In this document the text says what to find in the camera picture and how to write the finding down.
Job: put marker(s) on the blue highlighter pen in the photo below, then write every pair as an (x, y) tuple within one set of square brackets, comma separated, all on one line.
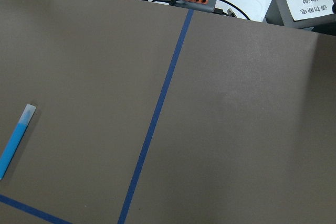
[(15, 138)]

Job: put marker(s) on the dark box with label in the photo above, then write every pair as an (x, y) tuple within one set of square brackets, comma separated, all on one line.
[(315, 15)]

